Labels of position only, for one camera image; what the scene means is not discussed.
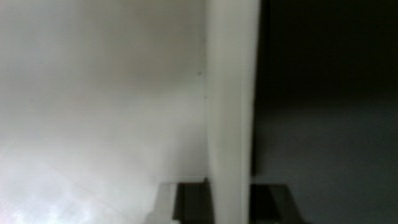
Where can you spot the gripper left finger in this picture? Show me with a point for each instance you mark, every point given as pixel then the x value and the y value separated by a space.
pixel 181 204

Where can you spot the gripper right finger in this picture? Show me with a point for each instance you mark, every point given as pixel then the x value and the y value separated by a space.
pixel 274 208

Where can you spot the white square tabletop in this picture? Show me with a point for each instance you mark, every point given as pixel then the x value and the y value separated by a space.
pixel 126 79

